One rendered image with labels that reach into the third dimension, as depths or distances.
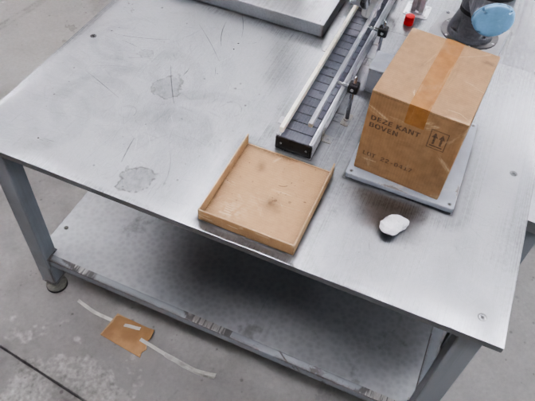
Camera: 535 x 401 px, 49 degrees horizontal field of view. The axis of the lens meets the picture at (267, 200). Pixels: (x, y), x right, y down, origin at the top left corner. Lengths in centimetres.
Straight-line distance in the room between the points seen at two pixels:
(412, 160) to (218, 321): 89
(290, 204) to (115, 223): 93
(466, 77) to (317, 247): 56
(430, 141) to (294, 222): 39
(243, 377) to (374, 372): 48
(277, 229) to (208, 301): 66
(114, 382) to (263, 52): 124
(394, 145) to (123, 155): 73
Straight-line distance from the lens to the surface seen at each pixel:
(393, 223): 152
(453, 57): 162
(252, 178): 159
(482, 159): 180
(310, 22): 208
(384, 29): 194
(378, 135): 154
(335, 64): 191
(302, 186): 159
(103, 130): 176
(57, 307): 241
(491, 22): 191
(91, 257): 223
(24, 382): 230
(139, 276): 215
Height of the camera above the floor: 203
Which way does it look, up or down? 51 degrees down
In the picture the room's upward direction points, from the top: 5 degrees clockwise
